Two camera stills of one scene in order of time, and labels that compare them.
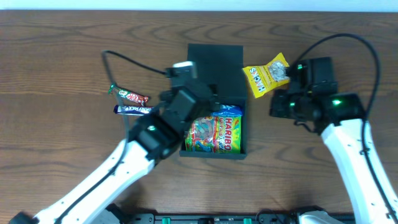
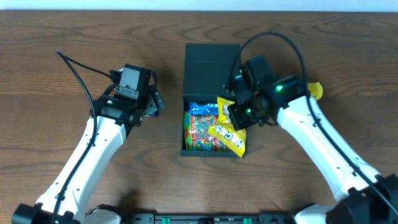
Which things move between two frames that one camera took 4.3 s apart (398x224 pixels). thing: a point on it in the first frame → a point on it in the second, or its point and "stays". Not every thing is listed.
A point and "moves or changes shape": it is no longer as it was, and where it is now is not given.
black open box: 222,66 stays
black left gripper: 208,97 → 155,101
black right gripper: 292,73 → 235,115
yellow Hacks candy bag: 265,79 moves or changes shape
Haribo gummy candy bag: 217,132 stays
